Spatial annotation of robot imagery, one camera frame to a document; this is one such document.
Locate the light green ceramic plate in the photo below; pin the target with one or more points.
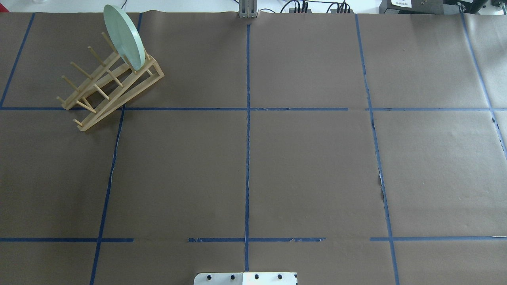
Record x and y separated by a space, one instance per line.
124 36

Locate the wooden dish rack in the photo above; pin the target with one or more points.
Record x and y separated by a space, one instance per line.
113 84

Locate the black electronics box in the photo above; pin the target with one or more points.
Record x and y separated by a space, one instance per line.
433 7

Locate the aluminium frame post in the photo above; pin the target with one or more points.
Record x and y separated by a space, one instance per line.
247 8

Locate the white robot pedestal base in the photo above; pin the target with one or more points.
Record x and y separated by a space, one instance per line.
246 278

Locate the black cable connector block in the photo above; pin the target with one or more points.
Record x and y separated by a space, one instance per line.
300 7

